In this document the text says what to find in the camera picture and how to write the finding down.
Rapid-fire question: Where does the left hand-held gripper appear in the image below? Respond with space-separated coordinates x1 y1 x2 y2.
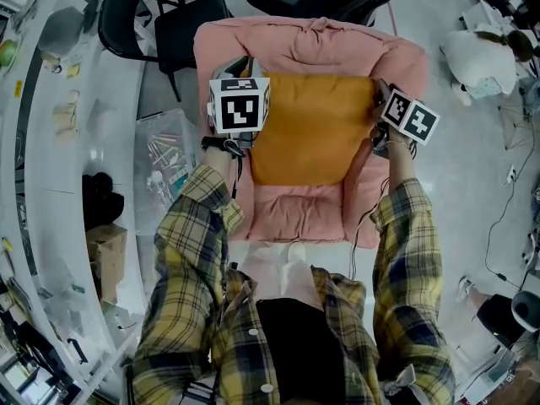
206 55 272 149

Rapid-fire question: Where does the clear plastic storage bin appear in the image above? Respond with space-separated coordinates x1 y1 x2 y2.
133 108 199 235

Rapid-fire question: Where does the black wristwatch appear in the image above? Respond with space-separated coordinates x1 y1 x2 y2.
200 135 232 152

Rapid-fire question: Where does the black folding chair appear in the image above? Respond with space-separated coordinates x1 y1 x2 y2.
97 0 231 103

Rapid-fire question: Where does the person's body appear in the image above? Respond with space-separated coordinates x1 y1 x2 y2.
124 242 456 405

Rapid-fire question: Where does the grey office chair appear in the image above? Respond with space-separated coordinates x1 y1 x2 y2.
510 289 540 332

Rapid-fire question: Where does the person's right forearm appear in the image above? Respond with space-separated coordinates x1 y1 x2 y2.
373 127 444 278

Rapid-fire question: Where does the black power adapter cable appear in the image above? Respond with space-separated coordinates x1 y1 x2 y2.
483 132 537 290

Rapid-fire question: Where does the person's left forearm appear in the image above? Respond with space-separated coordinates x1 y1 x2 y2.
154 135 246 269

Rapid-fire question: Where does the brown cardboard box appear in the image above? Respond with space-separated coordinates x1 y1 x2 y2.
86 224 127 305

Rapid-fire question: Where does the orange cushion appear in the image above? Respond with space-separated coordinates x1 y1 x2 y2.
248 72 379 187

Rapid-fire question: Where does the black tripod stand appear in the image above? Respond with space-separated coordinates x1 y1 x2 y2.
497 103 537 151

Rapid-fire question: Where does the white shelving unit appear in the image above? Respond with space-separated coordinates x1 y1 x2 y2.
0 0 157 405

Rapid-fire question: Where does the black crumpled bag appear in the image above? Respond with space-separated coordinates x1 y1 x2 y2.
81 170 126 232

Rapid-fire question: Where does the pink padded armchair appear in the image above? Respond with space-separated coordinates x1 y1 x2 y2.
192 16 430 248

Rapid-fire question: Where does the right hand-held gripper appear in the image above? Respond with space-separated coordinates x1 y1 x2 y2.
370 78 441 159

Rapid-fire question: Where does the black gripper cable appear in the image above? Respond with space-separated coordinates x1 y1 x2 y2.
348 179 392 280
229 141 246 202

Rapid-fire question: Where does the green round ball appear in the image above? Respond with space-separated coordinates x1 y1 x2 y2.
0 39 21 68

